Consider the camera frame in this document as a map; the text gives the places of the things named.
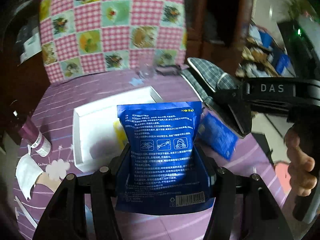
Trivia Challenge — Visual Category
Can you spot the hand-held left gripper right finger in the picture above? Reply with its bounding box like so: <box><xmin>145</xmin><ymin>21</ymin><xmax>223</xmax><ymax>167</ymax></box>
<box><xmin>194</xmin><ymin>148</ymin><xmax>294</xmax><ymax>240</ymax></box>

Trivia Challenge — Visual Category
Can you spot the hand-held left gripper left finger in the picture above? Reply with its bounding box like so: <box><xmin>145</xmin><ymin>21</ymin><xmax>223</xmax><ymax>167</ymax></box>
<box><xmin>32</xmin><ymin>145</ymin><xmax>132</xmax><ymax>240</ymax></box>

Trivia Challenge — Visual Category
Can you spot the yellow printed packet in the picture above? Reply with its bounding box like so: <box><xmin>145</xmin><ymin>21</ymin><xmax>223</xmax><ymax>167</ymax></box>
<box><xmin>112</xmin><ymin>120</ymin><xmax>129</xmax><ymax>149</ymax></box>

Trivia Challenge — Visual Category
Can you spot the grey plaid cloth with piping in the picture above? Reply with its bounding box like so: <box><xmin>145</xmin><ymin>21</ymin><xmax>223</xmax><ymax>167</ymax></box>
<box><xmin>181</xmin><ymin>57</ymin><xmax>242</xmax><ymax>105</ymax></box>

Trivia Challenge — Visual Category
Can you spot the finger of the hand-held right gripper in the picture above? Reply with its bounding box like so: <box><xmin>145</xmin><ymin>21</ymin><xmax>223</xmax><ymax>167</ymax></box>
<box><xmin>229</xmin><ymin>102</ymin><xmax>253</xmax><ymax>137</ymax></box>
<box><xmin>212</xmin><ymin>87</ymin><xmax>243</xmax><ymax>105</ymax></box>

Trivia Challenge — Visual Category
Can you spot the person's right hand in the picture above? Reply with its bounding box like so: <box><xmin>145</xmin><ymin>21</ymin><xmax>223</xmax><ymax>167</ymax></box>
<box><xmin>284</xmin><ymin>127</ymin><xmax>317</xmax><ymax>197</ymax></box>

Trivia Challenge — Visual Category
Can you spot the pile of cluttered boxes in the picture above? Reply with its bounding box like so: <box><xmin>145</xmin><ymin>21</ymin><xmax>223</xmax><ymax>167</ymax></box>
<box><xmin>235</xmin><ymin>22</ymin><xmax>298</xmax><ymax>78</ymax></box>

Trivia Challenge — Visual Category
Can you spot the blue printed packet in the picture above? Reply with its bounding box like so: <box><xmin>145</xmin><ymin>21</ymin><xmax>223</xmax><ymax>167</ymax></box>
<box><xmin>115</xmin><ymin>101</ymin><xmax>215</xmax><ymax>215</ymax></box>
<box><xmin>200</xmin><ymin>112</ymin><xmax>239</xmax><ymax>160</ymax></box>

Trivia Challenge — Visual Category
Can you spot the white paper strip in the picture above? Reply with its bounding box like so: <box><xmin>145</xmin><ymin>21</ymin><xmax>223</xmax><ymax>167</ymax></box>
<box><xmin>14</xmin><ymin>196</ymin><xmax>38</xmax><ymax>227</ymax></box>

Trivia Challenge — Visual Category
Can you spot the dark wooden cabinet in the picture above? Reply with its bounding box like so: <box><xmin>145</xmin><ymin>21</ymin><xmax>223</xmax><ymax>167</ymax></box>
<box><xmin>5</xmin><ymin>0</ymin><xmax>48</xmax><ymax>100</ymax></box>

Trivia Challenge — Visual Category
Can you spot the brown wooden shelf unit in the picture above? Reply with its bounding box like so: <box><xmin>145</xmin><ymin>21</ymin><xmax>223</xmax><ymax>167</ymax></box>
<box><xmin>185</xmin><ymin>0</ymin><xmax>255</xmax><ymax>55</ymax></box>

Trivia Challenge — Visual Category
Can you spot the purple spray bottle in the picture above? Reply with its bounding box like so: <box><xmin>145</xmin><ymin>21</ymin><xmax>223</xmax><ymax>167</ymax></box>
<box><xmin>12</xmin><ymin>110</ymin><xmax>52</xmax><ymax>157</ymax></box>

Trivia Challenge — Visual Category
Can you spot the clear glass cup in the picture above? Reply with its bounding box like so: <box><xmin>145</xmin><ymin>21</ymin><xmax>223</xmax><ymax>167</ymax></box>
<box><xmin>135</xmin><ymin>62</ymin><xmax>157</xmax><ymax>79</ymax></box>

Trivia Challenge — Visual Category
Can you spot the white cardboard box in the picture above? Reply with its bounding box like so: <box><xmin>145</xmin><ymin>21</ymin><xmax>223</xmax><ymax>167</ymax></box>
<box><xmin>72</xmin><ymin>85</ymin><xmax>163</xmax><ymax>173</ymax></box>

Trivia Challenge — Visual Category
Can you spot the white face mask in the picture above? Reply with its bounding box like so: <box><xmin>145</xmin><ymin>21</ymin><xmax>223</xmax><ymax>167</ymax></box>
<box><xmin>15</xmin><ymin>145</ymin><xmax>44</xmax><ymax>202</ymax></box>

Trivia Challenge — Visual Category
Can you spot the purple printed tablecloth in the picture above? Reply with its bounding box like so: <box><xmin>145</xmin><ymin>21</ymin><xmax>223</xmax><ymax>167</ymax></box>
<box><xmin>12</xmin><ymin>69</ymin><xmax>300</xmax><ymax>240</ymax></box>

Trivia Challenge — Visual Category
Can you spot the pink checkered printed cushion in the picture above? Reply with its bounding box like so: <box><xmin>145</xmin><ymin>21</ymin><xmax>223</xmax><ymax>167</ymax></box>
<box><xmin>39</xmin><ymin>0</ymin><xmax>187</xmax><ymax>84</ymax></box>

